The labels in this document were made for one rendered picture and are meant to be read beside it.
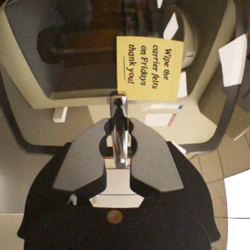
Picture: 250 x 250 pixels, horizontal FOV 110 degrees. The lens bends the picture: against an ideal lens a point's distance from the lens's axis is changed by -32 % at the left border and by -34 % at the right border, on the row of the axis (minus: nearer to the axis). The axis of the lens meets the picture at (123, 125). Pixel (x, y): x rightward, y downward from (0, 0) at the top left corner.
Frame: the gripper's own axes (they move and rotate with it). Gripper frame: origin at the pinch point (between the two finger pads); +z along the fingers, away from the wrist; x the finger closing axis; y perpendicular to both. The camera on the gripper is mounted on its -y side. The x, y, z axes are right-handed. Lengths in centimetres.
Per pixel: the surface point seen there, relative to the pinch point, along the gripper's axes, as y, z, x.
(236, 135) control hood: 9.5, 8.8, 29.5
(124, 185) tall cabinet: 253, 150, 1
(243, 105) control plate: 0.9, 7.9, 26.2
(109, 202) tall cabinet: 271, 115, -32
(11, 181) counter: 15.7, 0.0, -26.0
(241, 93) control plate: -1.7, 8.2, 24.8
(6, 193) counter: 15.9, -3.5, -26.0
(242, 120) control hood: 4.7, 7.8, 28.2
